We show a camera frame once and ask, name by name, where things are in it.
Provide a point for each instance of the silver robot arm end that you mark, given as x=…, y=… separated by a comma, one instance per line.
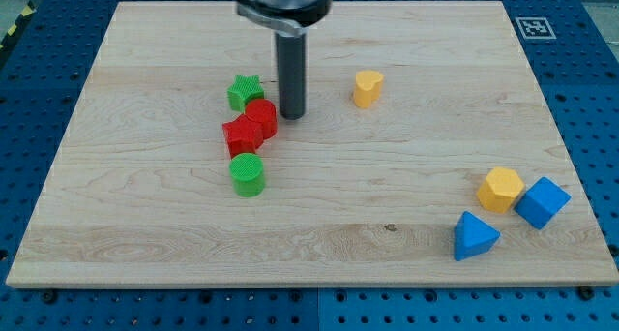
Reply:
x=288, y=18

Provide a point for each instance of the green cylinder block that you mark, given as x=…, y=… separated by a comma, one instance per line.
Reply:
x=247, y=174

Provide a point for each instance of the red cylinder block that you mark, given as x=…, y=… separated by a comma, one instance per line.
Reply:
x=263, y=111

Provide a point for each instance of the red star block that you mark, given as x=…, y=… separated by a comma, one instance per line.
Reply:
x=242, y=135

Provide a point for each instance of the green star block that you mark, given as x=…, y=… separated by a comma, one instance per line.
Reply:
x=243, y=90

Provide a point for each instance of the yellow heart block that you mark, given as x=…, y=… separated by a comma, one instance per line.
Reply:
x=368, y=86

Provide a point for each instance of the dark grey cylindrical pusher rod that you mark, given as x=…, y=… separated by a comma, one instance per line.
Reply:
x=291, y=67

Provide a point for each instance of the light wooden board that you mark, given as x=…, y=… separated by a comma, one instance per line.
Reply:
x=139, y=194

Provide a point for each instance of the blue triangle block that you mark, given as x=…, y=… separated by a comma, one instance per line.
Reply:
x=473, y=236

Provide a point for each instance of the yellow hexagon block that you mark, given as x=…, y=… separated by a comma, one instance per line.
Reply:
x=500, y=190

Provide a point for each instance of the blue cube block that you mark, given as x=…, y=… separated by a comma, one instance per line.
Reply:
x=542, y=202

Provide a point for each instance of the white fiducial marker tag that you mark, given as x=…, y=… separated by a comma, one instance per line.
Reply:
x=535, y=28

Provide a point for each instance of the yellow black hazard tape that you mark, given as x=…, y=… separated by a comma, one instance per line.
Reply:
x=15, y=31

